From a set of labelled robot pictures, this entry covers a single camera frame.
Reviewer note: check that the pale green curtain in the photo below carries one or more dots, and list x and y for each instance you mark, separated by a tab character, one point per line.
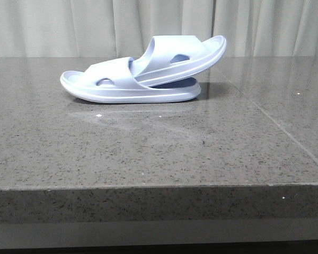
124	28

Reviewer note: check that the light blue slipper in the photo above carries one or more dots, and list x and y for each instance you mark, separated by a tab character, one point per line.
112	82
170	58

